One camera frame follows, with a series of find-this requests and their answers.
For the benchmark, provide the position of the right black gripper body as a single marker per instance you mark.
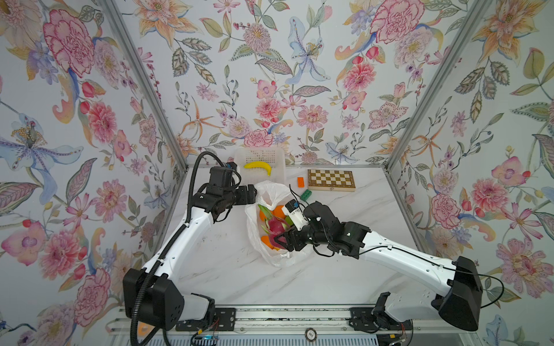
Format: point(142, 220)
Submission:
point(292, 236)

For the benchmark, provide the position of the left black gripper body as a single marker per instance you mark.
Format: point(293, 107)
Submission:
point(247, 194)

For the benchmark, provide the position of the pink dragon fruit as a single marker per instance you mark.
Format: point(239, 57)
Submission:
point(273, 225)

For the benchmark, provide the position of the white translucent plastic bag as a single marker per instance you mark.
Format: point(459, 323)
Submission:
point(271, 195)

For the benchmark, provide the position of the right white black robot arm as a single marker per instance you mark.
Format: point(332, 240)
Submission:
point(453, 291)

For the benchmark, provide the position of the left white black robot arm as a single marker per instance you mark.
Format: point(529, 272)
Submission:
point(150, 294)

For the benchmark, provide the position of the green toy brick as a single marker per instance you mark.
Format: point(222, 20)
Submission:
point(305, 196)

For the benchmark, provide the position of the yellow banana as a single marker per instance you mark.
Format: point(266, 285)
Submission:
point(259, 165)

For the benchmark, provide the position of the wooden chessboard box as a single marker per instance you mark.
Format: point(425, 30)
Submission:
point(331, 180)

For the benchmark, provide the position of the white perforated plastic basket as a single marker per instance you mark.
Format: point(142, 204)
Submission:
point(273, 156)

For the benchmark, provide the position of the orange tape roll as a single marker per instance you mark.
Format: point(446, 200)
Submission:
point(143, 330)

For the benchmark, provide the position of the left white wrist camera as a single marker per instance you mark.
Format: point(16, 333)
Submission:
point(232, 166)

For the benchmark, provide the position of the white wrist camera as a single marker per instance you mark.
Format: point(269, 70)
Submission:
point(232, 166)
point(293, 211)

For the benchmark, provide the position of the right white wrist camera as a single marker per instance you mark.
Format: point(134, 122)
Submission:
point(293, 211)

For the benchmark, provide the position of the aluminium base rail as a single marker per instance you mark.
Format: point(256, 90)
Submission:
point(311, 325)

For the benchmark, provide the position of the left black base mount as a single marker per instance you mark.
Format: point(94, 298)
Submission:
point(218, 319)

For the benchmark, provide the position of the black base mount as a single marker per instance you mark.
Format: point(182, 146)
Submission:
point(218, 319)
point(372, 319)

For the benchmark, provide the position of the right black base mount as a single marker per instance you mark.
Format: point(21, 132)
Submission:
point(372, 319)

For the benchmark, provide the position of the left aluminium corner post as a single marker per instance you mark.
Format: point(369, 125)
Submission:
point(131, 53)

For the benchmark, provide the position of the aluminium corner post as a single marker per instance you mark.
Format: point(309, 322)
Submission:
point(462, 38)
point(131, 53)

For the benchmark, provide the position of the right aluminium corner post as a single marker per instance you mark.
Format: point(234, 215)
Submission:
point(462, 38)

